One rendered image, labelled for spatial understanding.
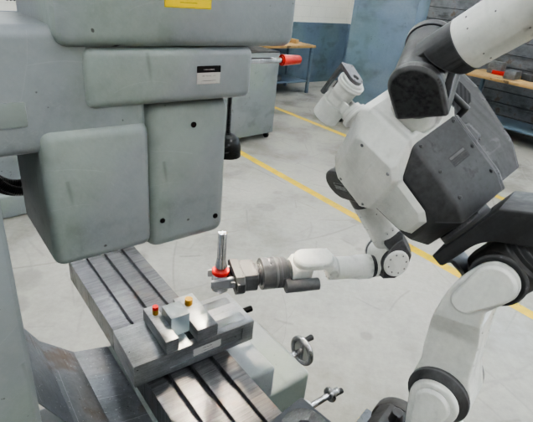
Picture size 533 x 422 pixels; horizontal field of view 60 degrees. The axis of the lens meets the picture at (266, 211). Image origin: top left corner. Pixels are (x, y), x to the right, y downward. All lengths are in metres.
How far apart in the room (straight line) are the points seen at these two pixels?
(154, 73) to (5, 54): 0.23
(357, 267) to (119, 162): 0.74
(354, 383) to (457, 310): 1.62
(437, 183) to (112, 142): 0.61
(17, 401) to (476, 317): 0.87
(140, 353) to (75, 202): 0.49
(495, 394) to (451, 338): 1.77
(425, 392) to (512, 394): 1.78
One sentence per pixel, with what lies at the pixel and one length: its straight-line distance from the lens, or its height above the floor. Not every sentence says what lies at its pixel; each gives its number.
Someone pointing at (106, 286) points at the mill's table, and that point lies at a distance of 1.59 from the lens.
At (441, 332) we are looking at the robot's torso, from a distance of 1.14.
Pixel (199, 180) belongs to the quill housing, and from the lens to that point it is 0.99.
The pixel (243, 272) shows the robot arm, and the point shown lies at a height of 1.16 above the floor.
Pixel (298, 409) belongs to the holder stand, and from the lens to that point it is 0.95.
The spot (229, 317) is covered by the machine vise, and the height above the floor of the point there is 1.00.
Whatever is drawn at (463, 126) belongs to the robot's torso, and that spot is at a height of 1.62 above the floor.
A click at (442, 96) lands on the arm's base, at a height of 1.70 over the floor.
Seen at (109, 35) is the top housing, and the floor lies 1.75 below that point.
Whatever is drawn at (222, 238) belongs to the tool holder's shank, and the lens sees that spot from 1.16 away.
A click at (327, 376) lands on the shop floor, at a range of 2.62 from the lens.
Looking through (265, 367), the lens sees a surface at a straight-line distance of 1.41.
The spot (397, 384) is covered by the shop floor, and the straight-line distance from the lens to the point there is 2.69.
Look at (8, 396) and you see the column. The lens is 0.92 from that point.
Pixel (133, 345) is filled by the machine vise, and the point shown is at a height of 1.00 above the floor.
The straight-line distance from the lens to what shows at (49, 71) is 0.81.
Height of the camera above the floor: 1.85
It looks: 26 degrees down
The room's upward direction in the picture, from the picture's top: 6 degrees clockwise
